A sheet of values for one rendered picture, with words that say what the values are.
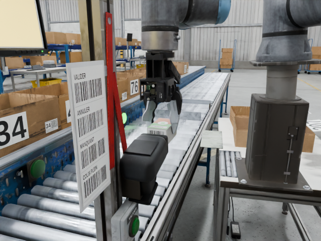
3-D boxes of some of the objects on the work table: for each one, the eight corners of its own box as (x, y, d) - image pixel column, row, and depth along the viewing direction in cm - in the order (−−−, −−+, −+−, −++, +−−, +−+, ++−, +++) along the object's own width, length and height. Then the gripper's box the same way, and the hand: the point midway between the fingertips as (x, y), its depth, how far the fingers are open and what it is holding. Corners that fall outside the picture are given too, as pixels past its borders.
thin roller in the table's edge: (220, 179, 108) (221, 175, 108) (219, 153, 135) (220, 150, 134) (225, 180, 108) (226, 175, 107) (223, 154, 134) (224, 150, 134)
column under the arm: (293, 163, 119) (303, 92, 110) (313, 193, 94) (328, 104, 85) (234, 158, 124) (240, 90, 115) (239, 186, 99) (246, 101, 90)
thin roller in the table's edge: (233, 180, 107) (233, 176, 107) (230, 154, 134) (230, 150, 133) (238, 181, 107) (239, 177, 106) (233, 154, 133) (234, 151, 133)
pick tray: (296, 133, 161) (299, 117, 159) (233, 130, 167) (234, 115, 164) (283, 120, 188) (284, 107, 186) (229, 118, 194) (230, 105, 191)
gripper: (127, 52, 61) (131, 137, 67) (179, 52, 57) (177, 142, 63) (142, 51, 69) (143, 128, 74) (187, 51, 65) (186, 132, 71)
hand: (162, 127), depth 71 cm, fingers closed on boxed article, 6 cm apart
